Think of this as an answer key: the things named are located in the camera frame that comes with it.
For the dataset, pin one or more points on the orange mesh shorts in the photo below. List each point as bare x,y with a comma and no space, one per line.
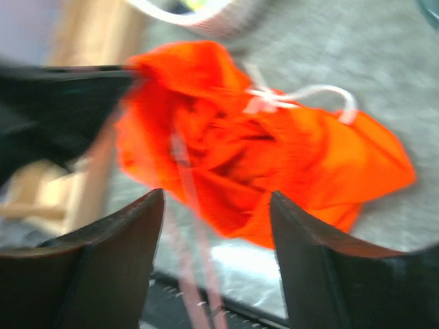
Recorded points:
221,143

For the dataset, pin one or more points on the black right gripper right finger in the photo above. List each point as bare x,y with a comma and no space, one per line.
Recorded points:
333,280

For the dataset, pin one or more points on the white plastic laundry basket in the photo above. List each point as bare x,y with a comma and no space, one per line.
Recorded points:
216,19

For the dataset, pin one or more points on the wooden clothes rack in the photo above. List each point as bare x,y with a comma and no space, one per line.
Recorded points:
90,33

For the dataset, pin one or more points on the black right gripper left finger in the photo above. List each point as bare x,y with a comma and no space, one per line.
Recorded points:
94,277

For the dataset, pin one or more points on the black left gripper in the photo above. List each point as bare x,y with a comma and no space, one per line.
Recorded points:
55,113

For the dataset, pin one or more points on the pink wire hanger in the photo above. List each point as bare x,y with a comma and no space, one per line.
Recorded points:
183,231

